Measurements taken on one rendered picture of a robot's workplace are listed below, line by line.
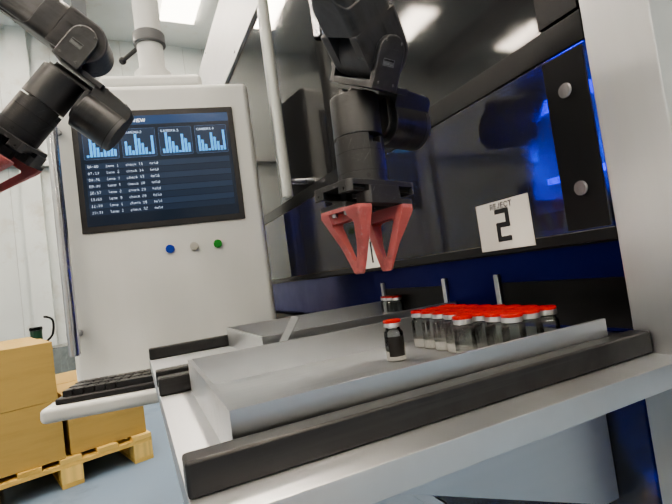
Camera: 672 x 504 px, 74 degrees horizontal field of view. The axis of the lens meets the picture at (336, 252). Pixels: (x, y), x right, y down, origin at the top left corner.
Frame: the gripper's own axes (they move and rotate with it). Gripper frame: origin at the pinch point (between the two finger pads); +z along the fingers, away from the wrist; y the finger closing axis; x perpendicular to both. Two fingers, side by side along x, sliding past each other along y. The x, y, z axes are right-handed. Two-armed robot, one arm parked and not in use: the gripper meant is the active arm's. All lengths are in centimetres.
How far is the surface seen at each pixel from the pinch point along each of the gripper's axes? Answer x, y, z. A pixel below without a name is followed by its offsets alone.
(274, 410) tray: -12.1, -21.4, 8.9
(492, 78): -9.8, 13.9, -20.7
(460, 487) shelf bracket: -12.8, -5.3, 19.3
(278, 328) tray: 40.9, 11.1, 9.4
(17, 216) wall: 907, 29, -172
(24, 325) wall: 908, 29, 17
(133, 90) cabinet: 81, -1, -54
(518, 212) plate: -10.7, 13.9, -4.2
